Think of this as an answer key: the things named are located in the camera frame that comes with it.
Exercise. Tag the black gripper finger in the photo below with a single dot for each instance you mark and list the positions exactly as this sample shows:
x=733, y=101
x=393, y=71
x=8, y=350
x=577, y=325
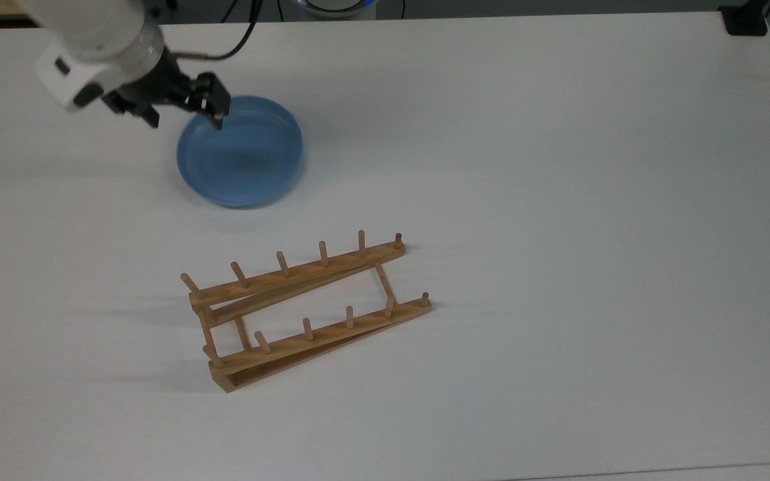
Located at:
x=214, y=97
x=148, y=117

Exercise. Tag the Franka robot arm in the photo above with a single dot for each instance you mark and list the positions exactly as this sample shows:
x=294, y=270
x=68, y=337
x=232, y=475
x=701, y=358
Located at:
x=91, y=23

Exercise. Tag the wooden plate rack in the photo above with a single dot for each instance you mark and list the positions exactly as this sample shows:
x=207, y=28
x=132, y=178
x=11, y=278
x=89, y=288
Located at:
x=291, y=274

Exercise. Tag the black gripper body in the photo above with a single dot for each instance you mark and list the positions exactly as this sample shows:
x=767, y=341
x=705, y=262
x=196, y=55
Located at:
x=158, y=83

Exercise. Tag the blue round plate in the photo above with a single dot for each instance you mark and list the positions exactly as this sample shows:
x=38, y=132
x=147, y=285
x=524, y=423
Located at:
x=244, y=160

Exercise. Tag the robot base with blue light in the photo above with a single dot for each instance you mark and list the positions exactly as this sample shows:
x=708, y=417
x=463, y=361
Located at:
x=335, y=7

